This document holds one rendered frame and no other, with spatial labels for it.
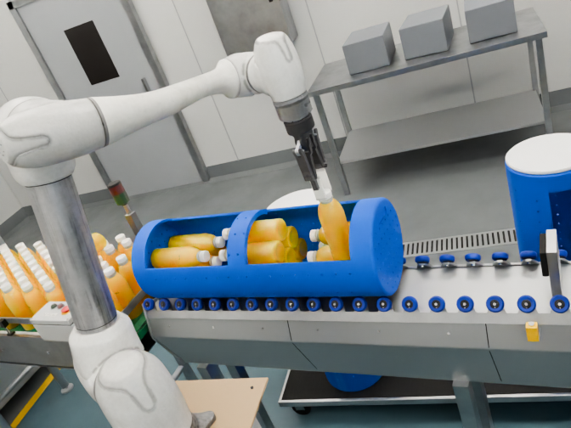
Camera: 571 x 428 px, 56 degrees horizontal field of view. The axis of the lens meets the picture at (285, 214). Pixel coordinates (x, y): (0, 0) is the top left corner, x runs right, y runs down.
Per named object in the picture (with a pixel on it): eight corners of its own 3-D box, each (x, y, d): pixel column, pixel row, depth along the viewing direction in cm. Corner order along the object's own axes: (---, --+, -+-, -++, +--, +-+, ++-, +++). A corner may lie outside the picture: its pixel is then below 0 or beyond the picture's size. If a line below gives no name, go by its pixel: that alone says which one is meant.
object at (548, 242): (562, 301, 137) (556, 251, 130) (545, 301, 139) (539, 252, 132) (562, 276, 144) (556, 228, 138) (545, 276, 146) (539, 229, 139)
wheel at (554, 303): (568, 295, 130) (569, 294, 132) (548, 295, 132) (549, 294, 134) (570, 313, 129) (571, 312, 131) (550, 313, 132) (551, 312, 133)
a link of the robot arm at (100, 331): (104, 427, 127) (76, 386, 144) (165, 392, 136) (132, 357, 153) (-14, 107, 100) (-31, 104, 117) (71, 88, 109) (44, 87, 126)
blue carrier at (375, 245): (386, 316, 147) (364, 222, 138) (148, 313, 189) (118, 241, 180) (409, 265, 170) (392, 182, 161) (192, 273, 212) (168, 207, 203)
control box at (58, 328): (81, 342, 182) (66, 320, 177) (43, 340, 192) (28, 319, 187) (100, 322, 190) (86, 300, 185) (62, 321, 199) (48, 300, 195)
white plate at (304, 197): (336, 209, 195) (337, 211, 196) (321, 181, 220) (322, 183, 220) (265, 235, 196) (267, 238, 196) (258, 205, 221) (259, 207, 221)
